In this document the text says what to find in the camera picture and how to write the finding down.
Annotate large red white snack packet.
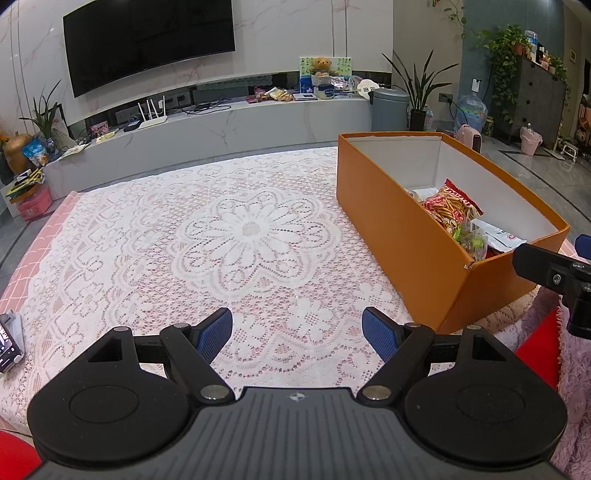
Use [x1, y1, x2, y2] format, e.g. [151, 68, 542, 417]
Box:
[471, 219, 527, 254]

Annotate long-leaf potted plant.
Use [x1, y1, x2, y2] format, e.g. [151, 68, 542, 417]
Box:
[382, 50, 458, 131]

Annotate white lace tablecloth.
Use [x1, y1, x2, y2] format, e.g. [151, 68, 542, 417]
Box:
[0, 147, 541, 425]

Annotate pink heater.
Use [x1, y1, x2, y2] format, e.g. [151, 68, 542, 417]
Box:
[455, 124, 483, 152]

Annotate smartphone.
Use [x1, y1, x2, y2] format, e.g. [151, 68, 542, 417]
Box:
[0, 311, 25, 374]

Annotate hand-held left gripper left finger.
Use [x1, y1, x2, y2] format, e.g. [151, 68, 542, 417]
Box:
[51, 308, 235, 402]

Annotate red yellow stick snack packet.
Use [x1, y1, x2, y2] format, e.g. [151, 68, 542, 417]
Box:
[422, 179, 483, 241]

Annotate green picture board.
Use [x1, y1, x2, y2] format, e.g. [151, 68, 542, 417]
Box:
[299, 56, 352, 93]

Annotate pink bucket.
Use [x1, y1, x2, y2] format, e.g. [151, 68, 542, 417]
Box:
[519, 126, 542, 155]

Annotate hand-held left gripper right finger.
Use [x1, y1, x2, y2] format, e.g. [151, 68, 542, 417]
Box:
[355, 307, 543, 402]

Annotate white marble television stand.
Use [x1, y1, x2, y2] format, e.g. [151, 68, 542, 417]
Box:
[44, 97, 374, 192]

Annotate orange cardboard box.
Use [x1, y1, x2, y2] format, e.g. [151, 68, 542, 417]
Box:
[336, 131, 571, 335]

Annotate pink checked tablecloth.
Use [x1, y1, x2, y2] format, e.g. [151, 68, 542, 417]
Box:
[0, 191, 79, 305]

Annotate light green snack packet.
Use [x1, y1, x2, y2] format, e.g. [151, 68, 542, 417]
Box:
[455, 222, 489, 261]

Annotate black television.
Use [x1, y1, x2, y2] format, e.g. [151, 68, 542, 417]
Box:
[62, 0, 236, 97]

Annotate hanging vine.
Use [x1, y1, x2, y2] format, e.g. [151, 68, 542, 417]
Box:
[427, 0, 467, 38]

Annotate gold vase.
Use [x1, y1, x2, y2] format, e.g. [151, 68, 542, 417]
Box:
[2, 131, 28, 174]

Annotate black cables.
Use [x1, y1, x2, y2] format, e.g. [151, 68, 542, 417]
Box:
[182, 102, 232, 114]

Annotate trailing pothos plant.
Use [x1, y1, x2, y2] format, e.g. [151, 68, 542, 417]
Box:
[475, 24, 532, 123]

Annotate white picture frame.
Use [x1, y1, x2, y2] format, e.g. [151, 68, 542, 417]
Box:
[51, 104, 75, 144]

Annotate blue water jug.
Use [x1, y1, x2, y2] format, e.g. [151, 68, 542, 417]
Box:
[457, 93, 489, 134]

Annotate pile of colourful packets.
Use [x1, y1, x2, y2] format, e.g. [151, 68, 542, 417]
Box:
[4, 168, 47, 199]

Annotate grey trash bin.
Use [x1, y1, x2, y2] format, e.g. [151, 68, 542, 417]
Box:
[372, 88, 411, 131]

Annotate pink box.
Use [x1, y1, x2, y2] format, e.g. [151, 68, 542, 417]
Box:
[16, 185, 54, 220]

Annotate grey cabinet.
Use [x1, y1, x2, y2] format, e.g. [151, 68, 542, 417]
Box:
[501, 56, 568, 146]

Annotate blue snack bag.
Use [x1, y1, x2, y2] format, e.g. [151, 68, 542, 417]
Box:
[22, 138, 49, 167]

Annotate white router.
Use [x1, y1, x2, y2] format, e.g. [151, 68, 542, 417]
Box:
[137, 96, 168, 129]

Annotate purple fluffy clothing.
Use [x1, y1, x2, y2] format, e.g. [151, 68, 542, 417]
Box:
[508, 286, 591, 480]

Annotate small green potted plant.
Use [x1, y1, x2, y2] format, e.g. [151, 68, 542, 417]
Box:
[19, 79, 70, 153]

